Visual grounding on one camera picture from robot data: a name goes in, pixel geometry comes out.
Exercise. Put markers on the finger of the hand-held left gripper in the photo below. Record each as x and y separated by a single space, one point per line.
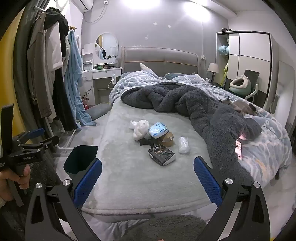
37 132
49 141

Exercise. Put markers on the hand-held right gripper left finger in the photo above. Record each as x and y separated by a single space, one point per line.
89 180

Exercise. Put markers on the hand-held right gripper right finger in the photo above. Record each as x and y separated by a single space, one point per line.
207 178

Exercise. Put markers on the dark teal trash bin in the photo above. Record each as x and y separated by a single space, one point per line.
79 157

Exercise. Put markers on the clear plastic wrapper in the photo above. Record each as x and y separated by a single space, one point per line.
184 145

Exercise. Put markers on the black wipes pack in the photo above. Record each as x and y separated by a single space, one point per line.
161 154

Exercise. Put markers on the brown tape roll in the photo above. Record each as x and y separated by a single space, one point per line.
167 140

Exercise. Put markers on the black curved plastic piece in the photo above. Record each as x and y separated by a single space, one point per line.
145 141

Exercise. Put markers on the blue tissue pack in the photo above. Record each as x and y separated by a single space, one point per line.
157 130

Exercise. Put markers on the white plastic bag wad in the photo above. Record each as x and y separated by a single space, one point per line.
133 124

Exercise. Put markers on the white cloth wad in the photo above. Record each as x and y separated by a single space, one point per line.
140 129

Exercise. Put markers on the person's left hand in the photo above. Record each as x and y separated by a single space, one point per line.
4 185

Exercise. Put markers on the white clothes rack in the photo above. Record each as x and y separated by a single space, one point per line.
67 141

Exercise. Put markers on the black hanging garment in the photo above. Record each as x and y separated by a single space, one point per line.
63 104

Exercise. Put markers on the smartphone with lit screen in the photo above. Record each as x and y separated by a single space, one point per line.
239 148

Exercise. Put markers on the small red container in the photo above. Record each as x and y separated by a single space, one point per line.
86 107

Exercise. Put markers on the grey floor cushion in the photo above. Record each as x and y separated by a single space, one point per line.
98 110

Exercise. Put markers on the olive grey jacket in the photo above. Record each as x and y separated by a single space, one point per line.
38 69

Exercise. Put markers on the grey shaggy rug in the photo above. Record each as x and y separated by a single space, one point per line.
166 228

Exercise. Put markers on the blue patterned duvet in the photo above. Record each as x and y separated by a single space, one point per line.
266 148

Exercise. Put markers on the dark grey fleece blanket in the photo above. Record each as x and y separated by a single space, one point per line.
196 109

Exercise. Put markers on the grey cat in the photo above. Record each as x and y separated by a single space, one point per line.
240 107

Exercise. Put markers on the cream fluffy garment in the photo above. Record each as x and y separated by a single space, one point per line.
66 53

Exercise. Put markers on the white vanity desk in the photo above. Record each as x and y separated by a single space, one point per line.
101 74

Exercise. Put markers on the white t-shirt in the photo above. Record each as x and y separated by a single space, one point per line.
54 48

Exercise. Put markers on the white power strip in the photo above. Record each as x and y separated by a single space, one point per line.
114 78

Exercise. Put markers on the green and cream cat bed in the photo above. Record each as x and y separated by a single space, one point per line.
241 87

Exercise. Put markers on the yellow green cloth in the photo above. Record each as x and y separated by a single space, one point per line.
224 74

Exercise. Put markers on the blue pillow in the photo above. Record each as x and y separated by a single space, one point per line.
174 76

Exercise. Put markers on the dark hooded jacket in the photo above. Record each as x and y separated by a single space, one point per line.
61 25

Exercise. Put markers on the small glass vanity lamp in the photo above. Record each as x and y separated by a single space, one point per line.
114 52

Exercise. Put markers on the bedside table lamp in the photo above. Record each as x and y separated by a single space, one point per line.
213 67

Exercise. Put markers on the black and white chair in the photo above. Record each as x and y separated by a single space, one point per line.
253 76

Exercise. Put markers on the pale grey pillow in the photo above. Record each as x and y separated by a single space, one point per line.
146 68

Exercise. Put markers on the grey upholstered bed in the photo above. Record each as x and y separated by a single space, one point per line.
159 59

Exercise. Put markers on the light blue plush bundle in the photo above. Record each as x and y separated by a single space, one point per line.
223 49

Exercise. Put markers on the white sliding door wardrobe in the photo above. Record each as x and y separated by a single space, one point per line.
252 53

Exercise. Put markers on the white air conditioner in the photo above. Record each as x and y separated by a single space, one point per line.
83 4

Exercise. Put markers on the round wall mirror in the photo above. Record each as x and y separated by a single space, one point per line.
108 44

